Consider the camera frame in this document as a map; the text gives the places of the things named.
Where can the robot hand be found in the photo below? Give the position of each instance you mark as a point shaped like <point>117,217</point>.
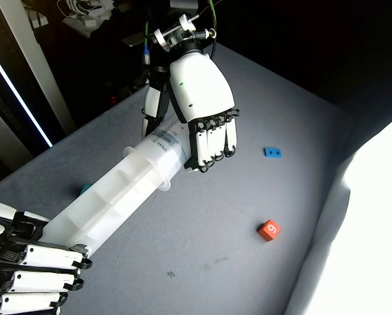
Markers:
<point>199,88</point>
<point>25,269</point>

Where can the white post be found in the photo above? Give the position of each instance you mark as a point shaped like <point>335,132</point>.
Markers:
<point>29,42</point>

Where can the teal cube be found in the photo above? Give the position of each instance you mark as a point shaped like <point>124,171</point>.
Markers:
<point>85,189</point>

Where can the red cube with number nine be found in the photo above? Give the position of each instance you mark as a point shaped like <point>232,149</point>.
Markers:
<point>268,231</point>

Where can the large translucent white syringe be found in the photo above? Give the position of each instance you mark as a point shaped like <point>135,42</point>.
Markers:
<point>117,193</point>

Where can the grey table cloth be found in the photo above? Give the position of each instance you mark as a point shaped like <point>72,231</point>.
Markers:
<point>199,262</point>

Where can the white clutter pile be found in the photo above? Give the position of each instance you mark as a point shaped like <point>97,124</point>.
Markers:
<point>88,18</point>

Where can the blue block with two holes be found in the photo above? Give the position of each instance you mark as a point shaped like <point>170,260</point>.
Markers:
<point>272,153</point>

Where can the white light strip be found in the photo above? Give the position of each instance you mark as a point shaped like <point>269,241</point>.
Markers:
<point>19,95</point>

